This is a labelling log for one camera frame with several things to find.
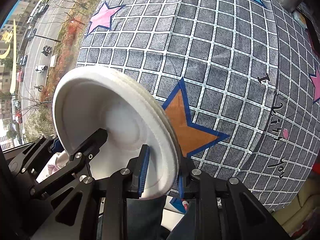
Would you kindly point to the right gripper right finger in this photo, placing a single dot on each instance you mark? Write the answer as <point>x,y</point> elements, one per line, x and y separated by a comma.
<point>225,209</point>

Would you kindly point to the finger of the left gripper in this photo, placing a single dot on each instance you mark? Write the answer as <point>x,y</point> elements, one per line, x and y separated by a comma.
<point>78,164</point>
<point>36,156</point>

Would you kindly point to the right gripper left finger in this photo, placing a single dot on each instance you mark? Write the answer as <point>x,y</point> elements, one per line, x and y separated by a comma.
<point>78,205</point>

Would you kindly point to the large white bowl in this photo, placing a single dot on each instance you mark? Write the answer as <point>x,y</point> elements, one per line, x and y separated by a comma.
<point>90,98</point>

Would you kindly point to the pink square plate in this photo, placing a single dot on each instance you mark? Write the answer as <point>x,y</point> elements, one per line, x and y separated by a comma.
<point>55,163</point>

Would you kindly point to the blue jeans leg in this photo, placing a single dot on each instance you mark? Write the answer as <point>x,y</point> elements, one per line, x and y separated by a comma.
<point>144,219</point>

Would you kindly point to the beige sofa cushion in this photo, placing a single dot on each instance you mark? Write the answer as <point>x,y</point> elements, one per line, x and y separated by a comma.
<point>294,216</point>

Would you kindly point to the grey checked tablecloth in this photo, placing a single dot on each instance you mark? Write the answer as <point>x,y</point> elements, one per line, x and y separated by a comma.
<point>248,70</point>

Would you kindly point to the small yellow sponge packet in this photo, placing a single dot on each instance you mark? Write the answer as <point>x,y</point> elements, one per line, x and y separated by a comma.
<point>299,18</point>

